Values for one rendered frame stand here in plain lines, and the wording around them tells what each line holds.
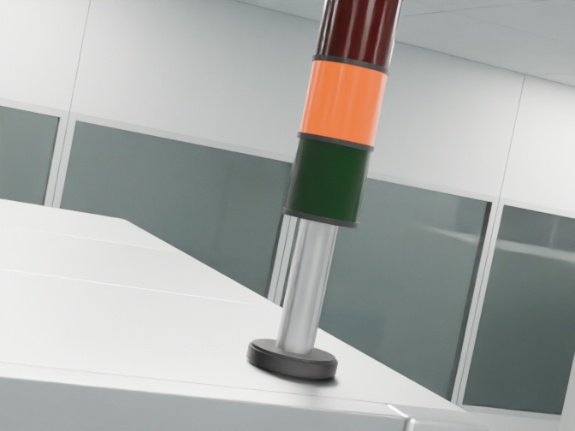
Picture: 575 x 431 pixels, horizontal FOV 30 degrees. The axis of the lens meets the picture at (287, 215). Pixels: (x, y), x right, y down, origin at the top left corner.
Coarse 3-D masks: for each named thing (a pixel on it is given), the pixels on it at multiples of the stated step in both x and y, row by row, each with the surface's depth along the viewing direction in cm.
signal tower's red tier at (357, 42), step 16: (336, 0) 67; (352, 0) 67; (368, 0) 67; (384, 0) 67; (400, 0) 68; (336, 16) 67; (352, 16) 67; (368, 16) 67; (384, 16) 67; (320, 32) 68; (336, 32) 67; (352, 32) 67; (368, 32) 67; (384, 32) 67; (320, 48) 68; (336, 48) 67; (352, 48) 67; (368, 48) 67; (384, 48) 67; (384, 64) 68
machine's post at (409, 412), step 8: (392, 408) 65; (400, 408) 65; (408, 408) 65; (416, 408) 66; (424, 408) 66; (408, 416) 63; (416, 416) 63; (424, 416) 64; (432, 416) 64; (440, 416) 64; (448, 416) 65; (456, 416) 65; (464, 416) 66; (408, 424) 63; (416, 424) 63; (424, 424) 63; (432, 424) 63; (440, 424) 63; (448, 424) 64; (456, 424) 64; (464, 424) 64; (472, 424) 64; (480, 424) 65
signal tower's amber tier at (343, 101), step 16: (320, 64) 68; (336, 64) 67; (320, 80) 68; (336, 80) 67; (352, 80) 67; (368, 80) 67; (384, 80) 68; (320, 96) 67; (336, 96) 67; (352, 96) 67; (368, 96) 67; (304, 112) 69; (320, 112) 67; (336, 112) 67; (352, 112) 67; (368, 112) 67; (304, 128) 68; (320, 128) 67; (336, 128) 67; (352, 128) 67; (368, 128) 68; (368, 144) 68
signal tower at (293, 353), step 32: (352, 64) 67; (320, 224) 68; (352, 224) 68; (320, 256) 69; (288, 288) 69; (320, 288) 69; (288, 320) 69; (256, 352) 68; (288, 352) 69; (320, 352) 71
